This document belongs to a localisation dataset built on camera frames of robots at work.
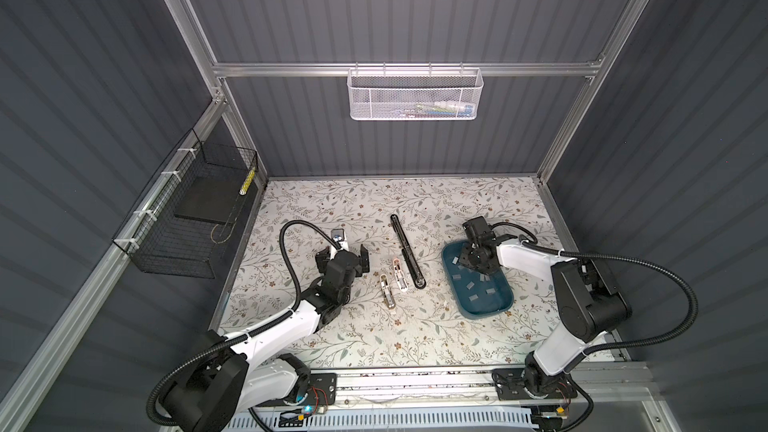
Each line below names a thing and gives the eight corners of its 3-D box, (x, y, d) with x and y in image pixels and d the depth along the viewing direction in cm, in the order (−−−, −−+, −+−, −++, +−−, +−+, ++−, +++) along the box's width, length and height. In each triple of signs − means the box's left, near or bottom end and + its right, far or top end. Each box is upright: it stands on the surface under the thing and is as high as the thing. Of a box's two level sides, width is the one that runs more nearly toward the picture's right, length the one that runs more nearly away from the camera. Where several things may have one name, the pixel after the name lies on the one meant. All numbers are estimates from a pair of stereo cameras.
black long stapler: (415, 290, 92) (416, 286, 90) (389, 219, 110) (389, 215, 108) (425, 287, 93) (426, 283, 91) (397, 217, 111) (397, 213, 109)
